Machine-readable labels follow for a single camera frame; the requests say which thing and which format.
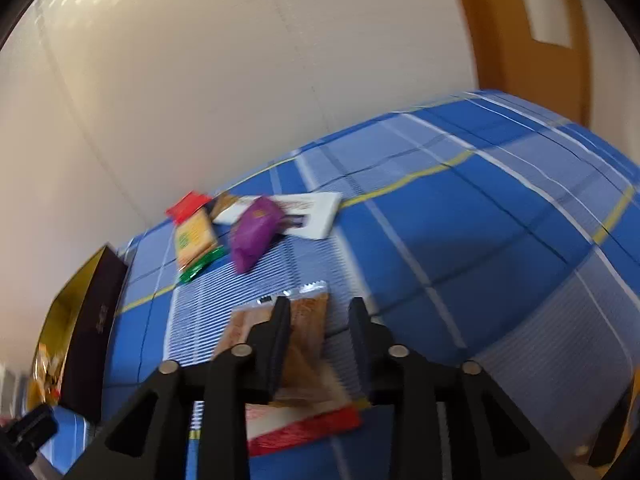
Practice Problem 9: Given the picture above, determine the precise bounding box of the white navy snack packet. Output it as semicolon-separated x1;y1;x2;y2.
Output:
213;192;343;240

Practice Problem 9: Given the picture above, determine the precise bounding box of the white red wafer packet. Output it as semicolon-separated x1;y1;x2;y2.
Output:
246;402;362;457

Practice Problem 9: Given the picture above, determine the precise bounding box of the blue plaid tablecloth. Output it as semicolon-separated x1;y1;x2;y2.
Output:
37;89;640;480

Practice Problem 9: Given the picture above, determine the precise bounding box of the brown cake packet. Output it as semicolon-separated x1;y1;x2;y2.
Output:
214;281;350;406

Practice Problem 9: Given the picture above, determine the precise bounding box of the green cracker packet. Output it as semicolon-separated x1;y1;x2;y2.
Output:
175;207;227;284

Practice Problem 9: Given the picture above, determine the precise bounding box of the purple candy packet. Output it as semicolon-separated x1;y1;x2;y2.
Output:
230;196;284;274

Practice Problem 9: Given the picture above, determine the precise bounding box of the red snack packet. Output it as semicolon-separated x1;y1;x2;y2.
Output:
165;191;212;226

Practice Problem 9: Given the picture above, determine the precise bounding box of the gold tin box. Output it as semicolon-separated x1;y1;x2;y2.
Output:
26;245;128;426

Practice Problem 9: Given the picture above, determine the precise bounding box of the wooden door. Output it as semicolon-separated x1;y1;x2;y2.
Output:
459;0;591;126

